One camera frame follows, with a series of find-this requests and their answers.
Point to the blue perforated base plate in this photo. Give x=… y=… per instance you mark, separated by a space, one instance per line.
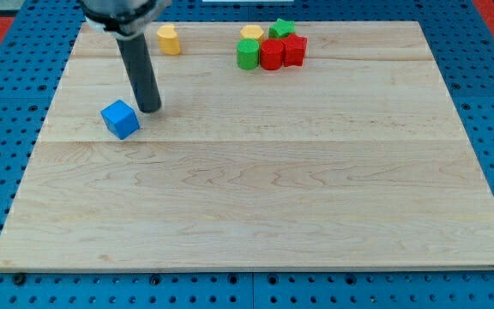
x=32 y=60

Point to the green star block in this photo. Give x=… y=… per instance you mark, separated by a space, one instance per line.
x=281 y=29

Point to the grey robot arm flange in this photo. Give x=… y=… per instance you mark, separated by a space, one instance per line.
x=123 y=19

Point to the blue cube block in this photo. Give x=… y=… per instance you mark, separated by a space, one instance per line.
x=120 y=119

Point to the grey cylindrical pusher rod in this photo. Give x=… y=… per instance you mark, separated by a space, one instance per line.
x=140 y=71

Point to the red cylinder block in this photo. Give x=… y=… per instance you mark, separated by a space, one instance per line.
x=271 y=54

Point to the red star block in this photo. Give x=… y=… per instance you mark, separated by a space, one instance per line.
x=295 y=49

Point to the yellow heart block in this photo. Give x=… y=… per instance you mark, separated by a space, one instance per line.
x=168 y=39

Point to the green cylinder block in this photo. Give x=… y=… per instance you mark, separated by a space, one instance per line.
x=247 y=54

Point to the yellow hexagon block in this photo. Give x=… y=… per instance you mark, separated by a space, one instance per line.
x=252 y=32

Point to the light wooden board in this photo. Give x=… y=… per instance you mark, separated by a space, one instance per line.
x=355 y=161

